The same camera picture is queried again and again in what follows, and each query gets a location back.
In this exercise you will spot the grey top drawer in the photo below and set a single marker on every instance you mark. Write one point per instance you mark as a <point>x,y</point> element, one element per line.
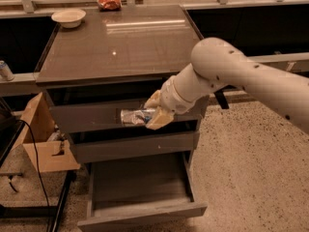
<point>94,116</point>

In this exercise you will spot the silver redbull can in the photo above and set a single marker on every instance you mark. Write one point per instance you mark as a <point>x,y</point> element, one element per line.
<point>136,117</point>

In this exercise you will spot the grey bottom drawer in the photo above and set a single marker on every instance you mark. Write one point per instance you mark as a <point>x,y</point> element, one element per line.
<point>127,193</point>

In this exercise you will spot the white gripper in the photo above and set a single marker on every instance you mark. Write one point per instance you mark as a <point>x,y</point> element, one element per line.
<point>172,99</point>

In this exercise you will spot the cardboard box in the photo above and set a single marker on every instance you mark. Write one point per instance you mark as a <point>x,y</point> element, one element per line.
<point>54,155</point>

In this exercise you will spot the grey drawer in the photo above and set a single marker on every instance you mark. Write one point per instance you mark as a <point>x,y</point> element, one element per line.
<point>135,147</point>
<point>94,116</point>
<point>127,193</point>

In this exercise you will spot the grey drawer cabinet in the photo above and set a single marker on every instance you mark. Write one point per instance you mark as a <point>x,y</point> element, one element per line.
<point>120,55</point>

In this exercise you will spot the white can on ledge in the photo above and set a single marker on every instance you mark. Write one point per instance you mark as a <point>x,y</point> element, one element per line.
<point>5,71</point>

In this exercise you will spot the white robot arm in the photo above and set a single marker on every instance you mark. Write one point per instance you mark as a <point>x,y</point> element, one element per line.
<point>215,64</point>

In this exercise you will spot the grey middle drawer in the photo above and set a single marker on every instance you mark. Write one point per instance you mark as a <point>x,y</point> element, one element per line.
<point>135,147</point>

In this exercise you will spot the black table frame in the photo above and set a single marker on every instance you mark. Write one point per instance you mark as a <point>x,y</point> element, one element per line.
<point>52,213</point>

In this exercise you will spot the red chip bag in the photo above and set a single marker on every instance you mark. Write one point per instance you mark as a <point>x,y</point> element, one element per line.
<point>109,5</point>

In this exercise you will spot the white bowl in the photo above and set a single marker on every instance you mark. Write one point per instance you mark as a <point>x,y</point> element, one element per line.
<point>69,18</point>

